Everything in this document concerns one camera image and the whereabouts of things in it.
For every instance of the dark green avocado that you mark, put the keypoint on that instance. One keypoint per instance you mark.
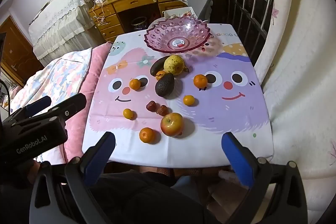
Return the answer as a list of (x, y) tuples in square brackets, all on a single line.
[(165, 85)]

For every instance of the pink plastic fruit bowl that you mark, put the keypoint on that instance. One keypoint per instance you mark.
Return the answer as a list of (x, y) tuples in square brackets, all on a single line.
[(177, 35)]

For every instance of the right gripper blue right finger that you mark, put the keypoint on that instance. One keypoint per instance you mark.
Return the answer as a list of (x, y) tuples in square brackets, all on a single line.
[(241, 159)]

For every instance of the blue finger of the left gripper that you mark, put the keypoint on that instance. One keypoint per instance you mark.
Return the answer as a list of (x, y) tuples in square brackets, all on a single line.
[(68, 108), (37, 106)]

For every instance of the dried red fruit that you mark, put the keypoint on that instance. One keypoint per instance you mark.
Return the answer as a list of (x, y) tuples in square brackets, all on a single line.
[(163, 110), (151, 106)]

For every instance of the white fluffy blanket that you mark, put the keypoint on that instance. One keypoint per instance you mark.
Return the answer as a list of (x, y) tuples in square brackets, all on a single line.
[(296, 69)]

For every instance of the yellow speckled pear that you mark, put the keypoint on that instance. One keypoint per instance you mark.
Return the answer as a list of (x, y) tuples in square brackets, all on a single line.
[(174, 64)]

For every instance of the mandarin behind avocado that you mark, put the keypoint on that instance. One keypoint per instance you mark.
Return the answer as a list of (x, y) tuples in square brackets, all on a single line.
[(159, 75)]

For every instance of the wooden desk with drawers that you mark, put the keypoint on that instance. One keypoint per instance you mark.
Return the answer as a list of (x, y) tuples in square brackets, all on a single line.
[(116, 17)]

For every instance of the dark overripe banana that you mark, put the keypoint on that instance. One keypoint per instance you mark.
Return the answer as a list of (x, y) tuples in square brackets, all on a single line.
[(158, 65)]

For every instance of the red yellow apple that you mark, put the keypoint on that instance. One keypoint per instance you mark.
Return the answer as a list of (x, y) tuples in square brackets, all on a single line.
[(172, 124)]

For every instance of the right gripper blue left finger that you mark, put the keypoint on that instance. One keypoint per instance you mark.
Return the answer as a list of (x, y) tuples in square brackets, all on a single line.
[(96, 157)]

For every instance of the small mandarin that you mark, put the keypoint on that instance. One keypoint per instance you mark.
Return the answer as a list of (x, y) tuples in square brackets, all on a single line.
[(128, 114), (188, 100)]

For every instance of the cartoon printed tablecloth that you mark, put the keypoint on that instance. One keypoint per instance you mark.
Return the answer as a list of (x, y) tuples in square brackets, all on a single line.
[(232, 102)]

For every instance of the white tray on chair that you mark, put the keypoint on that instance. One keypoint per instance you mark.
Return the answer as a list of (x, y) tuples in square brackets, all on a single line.
[(182, 12)]

